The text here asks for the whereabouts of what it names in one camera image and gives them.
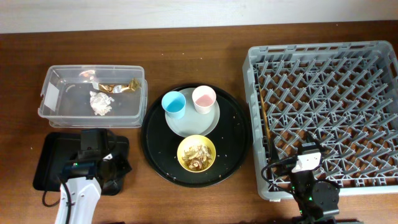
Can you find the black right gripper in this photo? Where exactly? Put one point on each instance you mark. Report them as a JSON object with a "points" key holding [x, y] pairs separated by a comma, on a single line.
{"points": [[298, 177]]}

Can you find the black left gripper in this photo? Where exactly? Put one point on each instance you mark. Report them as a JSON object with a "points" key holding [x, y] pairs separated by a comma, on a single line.
{"points": [[121, 165]]}

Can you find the white napkin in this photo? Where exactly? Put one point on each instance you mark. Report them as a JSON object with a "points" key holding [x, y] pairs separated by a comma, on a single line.
{"points": [[100, 103]]}

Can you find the gold snack wrapper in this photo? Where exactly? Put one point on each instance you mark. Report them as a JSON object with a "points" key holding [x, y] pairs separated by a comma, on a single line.
{"points": [[132, 86]]}

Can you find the light blue cup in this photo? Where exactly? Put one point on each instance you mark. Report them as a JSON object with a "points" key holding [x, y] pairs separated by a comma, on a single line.
{"points": [[174, 103]]}

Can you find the food scraps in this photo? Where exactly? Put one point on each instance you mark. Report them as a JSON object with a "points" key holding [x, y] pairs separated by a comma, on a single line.
{"points": [[198, 157]]}

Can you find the yellow bowl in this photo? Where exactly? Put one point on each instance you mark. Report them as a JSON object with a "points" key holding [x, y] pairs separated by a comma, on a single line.
{"points": [[194, 140]]}

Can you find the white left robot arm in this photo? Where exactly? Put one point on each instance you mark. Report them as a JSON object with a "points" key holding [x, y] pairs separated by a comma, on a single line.
{"points": [[78, 200]]}

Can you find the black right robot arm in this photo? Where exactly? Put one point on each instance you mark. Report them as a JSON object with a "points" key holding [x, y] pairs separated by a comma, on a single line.
{"points": [[317, 199]]}

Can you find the black rectangular waste tray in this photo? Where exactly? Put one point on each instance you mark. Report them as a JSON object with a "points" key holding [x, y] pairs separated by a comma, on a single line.
{"points": [[59, 148]]}

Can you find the clear plastic waste bin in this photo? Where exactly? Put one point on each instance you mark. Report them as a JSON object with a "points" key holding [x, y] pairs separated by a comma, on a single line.
{"points": [[66, 96]]}

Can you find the grey dishwasher rack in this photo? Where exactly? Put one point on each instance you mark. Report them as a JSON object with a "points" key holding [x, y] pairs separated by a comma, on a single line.
{"points": [[344, 93]]}

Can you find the round black serving tray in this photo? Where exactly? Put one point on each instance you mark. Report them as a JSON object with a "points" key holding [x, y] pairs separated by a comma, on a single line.
{"points": [[232, 138]]}

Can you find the wooden chopstick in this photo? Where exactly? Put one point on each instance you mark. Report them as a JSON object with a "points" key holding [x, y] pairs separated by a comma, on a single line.
{"points": [[268, 136]]}

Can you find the light grey plate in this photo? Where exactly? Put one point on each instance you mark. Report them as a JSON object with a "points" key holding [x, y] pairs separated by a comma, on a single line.
{"points": [[193, 123]]}

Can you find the pink cup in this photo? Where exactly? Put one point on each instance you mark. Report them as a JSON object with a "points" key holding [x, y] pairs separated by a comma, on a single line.
{"points": [[203, 98]]}

